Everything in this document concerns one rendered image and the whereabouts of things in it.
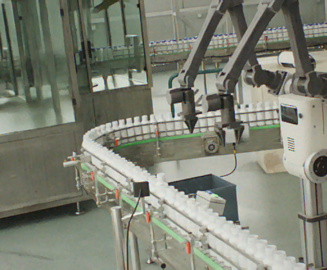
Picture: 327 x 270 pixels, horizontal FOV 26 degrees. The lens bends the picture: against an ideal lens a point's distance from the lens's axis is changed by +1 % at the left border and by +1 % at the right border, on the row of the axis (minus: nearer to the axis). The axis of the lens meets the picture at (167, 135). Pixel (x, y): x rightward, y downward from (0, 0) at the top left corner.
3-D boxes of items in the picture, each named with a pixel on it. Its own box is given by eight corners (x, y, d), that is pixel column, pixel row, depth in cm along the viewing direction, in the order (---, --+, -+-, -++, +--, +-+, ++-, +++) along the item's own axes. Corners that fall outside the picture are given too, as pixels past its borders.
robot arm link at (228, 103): (235, 92, 273) (229, 91, 278) (220, 95, 271) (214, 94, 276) (237, 110, 275) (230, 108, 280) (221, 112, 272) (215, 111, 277)
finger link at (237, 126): (246, 144, 278) (244, 121, 276) (230, 148, 275) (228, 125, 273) (238, 142, 284) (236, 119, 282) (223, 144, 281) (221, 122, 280)
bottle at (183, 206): (179, 236, 296) (176, 198, 292) (181, 231, 301) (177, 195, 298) (194, 235, 295) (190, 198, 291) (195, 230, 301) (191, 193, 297)
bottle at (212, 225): (214, 251, 275) (210, 211, 272) (227, 252, 272) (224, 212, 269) (207, 256, 270) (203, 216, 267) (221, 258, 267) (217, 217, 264)
